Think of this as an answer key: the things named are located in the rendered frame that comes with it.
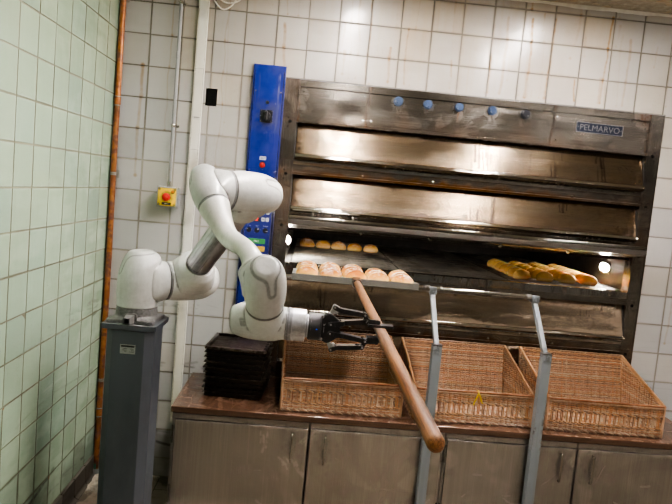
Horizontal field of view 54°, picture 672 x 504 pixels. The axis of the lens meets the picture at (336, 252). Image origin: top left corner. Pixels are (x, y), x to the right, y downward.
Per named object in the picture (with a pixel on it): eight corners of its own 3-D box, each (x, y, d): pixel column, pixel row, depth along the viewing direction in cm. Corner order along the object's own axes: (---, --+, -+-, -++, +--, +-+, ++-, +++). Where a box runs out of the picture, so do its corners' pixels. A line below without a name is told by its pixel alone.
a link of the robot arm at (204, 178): (204, 189, 201) (243, 192, 209) (188, 152, 211) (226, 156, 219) (191, 220, 208) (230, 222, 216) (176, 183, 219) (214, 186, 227)
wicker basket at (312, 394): (279, 378, 338) (283, 326, 335) (387, 386, 342) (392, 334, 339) (277, 411, 289) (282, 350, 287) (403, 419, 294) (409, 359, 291)
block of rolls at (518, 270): (484, 265, 415) (485, 257, 415) (558, 272, 417) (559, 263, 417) (514, 279, 355) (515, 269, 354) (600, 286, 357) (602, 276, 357)
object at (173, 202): (159, 205, 329) (160, 185, 328) (179, 207, 330) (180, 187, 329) (155, 206, 322) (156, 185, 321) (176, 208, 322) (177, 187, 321)
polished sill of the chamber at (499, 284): (284, 268, 341) (284, 261, 340) (621, 297, 350) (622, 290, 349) (283, 270, 335) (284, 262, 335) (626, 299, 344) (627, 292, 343)
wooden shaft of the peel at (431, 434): (445, 456, 103) (447, 437, 102) (426, 454, 103) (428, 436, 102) (360, 287, 273) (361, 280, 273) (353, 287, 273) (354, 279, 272)
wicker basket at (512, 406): (394, 387, 341) (399, 335, 338) (500, 395, 345) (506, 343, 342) (410, 421, 292) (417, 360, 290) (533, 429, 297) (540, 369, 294)
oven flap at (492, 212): (289, 211, 331) (293, 174, 336) (634, 242, 340) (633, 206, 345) (289, 208, 327) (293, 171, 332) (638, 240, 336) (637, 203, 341)
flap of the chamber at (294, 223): (287, 223, 318) (288, 227, 338) (646, 256, 326) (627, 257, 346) (288, 218, 318) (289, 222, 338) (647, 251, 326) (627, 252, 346)
